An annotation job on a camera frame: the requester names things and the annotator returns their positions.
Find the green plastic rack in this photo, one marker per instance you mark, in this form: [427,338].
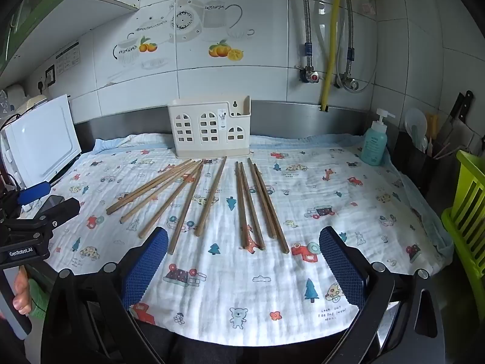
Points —
[468,227]

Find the wall label sticker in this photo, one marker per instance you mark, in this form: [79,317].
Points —
[68,56]

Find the white cutting board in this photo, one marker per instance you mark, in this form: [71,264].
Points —
[41,140]

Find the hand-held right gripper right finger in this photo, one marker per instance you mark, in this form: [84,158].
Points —
[343,269]

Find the person's left hand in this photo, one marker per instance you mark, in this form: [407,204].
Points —
[21,295]

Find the wall power socket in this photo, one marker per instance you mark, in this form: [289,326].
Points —
[49,74]

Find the black smartphone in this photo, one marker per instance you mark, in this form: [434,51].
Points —
[53,201]

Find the row of wooden chopsticks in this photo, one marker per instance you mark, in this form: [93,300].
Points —
[182,197]

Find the cream plastic utensil holder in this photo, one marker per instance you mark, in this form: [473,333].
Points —
[206,129]

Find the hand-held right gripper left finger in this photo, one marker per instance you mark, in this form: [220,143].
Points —
[146,269]

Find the wall cabinet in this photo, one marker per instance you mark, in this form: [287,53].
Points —
[38,0]

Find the beige kitchen appliance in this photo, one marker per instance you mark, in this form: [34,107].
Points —
[34,102]

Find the white plastic ladle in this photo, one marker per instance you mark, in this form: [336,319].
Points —
[415,123]

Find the red knob pipe valve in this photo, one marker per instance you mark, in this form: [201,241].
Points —
[312,77]

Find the metal pipe valve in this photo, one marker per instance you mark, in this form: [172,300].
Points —
[350,83]

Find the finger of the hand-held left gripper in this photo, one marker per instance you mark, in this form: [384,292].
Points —
[62,212]
[34,193]

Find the printed cartoon cloth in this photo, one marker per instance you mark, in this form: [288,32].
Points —
[303,197]

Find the teal pump soap bottle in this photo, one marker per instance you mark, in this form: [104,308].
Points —
[373,144]

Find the black utensil container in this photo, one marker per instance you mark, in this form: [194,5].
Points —
[424,174]

